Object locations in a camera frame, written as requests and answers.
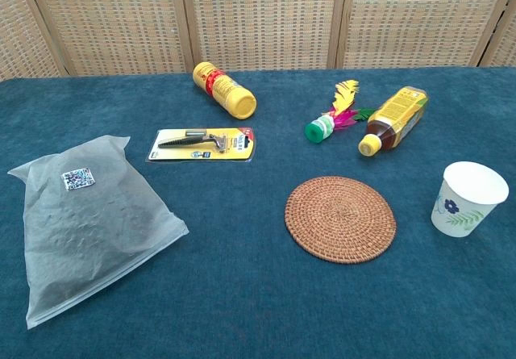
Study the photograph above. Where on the white paper cup blue flower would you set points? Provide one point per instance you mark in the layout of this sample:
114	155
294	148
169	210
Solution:
463	203

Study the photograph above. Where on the frosted plastic zip bag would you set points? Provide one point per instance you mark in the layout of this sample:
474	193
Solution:
92	230

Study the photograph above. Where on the amber tea bottle yellow cap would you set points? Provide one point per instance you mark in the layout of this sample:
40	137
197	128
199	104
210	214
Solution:
397	119

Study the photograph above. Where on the razor in yellow blister pack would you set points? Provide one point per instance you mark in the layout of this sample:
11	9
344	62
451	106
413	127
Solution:
203	145

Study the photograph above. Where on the brown woven rattan coaster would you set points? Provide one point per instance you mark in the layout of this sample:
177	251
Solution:
339	218

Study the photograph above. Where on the yellow cylindrical canister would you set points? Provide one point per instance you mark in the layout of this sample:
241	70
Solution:
225	90

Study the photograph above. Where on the woven rattan folding screen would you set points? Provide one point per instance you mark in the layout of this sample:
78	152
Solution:
258	16

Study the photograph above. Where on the feather shuttlecock green base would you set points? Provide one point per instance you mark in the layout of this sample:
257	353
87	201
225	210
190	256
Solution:
328	125

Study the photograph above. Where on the blue table cloth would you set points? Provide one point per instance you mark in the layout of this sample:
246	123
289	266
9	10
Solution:
242	286

